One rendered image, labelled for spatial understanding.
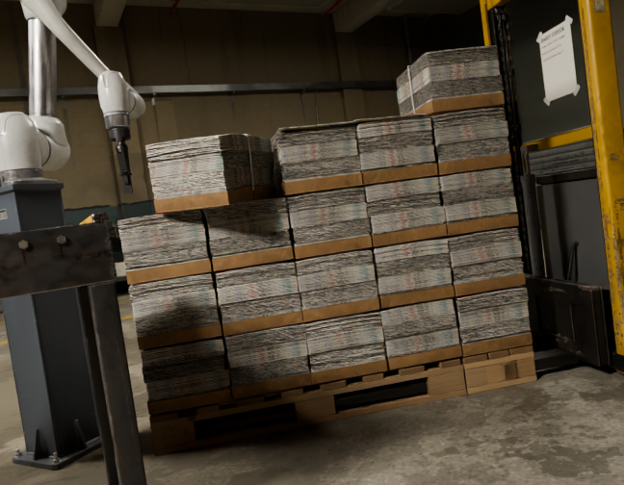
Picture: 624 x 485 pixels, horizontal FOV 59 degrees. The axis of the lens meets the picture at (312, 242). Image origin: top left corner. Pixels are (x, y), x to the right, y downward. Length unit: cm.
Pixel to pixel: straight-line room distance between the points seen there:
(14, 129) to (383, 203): 134
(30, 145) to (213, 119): 696
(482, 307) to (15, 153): 179
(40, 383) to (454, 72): 187
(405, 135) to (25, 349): 158
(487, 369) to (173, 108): 741
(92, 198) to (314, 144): 677
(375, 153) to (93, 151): 692
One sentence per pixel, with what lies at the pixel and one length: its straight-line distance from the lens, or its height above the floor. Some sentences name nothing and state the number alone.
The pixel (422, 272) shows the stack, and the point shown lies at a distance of 208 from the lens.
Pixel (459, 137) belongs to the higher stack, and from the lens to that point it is 215.
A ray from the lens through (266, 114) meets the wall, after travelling 941.
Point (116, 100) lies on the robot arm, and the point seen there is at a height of 126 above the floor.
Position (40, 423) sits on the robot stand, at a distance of 230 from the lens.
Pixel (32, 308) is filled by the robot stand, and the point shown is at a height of 56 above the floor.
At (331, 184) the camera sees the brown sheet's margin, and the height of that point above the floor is 85.
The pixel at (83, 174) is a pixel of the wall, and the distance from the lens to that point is 860.
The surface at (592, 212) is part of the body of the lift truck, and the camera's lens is 255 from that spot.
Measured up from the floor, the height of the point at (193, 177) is 93.
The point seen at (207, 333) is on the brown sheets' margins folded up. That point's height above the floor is 39.
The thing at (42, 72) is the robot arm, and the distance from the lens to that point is 249.
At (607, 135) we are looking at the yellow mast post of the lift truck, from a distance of 223.
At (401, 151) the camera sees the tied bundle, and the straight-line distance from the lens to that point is 207.
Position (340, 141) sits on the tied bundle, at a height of 100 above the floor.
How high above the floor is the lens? 76
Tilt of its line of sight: 3 degrees down
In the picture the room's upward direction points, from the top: 8 degrees counter-clockwise
